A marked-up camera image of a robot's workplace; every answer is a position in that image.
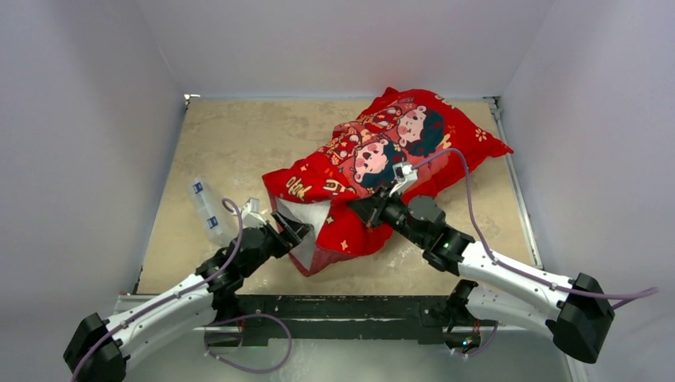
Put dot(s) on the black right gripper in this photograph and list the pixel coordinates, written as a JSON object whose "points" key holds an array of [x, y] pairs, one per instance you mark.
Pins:
{"points": [[372, 206]]}

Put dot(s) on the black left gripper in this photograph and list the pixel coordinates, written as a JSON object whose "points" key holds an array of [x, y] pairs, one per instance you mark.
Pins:
{"points": [[291, 232]]}

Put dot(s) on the red printed pillowcase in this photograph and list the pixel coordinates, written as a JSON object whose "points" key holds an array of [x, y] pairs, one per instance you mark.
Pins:
{"points": [[416, 126]]}

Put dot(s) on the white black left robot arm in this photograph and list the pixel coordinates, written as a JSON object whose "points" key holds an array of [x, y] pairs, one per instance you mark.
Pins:
{"points": [[105, 349]]}

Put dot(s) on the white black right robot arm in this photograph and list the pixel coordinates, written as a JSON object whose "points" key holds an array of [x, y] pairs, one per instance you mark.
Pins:
{"points": [[527, 284]]}

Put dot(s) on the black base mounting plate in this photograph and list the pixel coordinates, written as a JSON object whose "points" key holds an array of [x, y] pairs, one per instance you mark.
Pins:
{"points": [[426, 319]]}

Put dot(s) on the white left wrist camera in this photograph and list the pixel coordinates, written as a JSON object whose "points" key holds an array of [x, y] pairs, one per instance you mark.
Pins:
{"points": [[251, 215]]}

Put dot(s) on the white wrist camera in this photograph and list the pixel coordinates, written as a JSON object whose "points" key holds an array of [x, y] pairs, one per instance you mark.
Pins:
{"points": [[251, 215], [405, 176]]}

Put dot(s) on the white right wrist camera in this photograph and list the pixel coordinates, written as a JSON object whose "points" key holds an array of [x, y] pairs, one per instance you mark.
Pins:
{"points": [[405, 176]]}

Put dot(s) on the metal corner bracket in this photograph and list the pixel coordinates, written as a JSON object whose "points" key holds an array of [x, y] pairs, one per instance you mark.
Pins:
{"points": [[190, 98]]}

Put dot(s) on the aluminium front frame rail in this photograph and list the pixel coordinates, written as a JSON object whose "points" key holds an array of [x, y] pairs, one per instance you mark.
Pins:
{"points": [[120, 342]]}

